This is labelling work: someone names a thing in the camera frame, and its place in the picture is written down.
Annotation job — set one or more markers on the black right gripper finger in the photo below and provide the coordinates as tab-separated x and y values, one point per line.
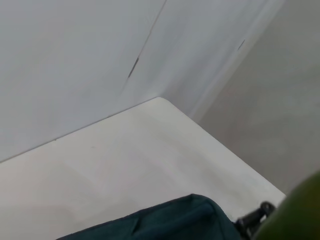
252	220

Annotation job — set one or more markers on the green cucumber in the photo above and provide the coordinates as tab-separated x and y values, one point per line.
295	212

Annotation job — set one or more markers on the dark teal zipper bag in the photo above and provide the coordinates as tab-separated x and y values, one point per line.
175	220

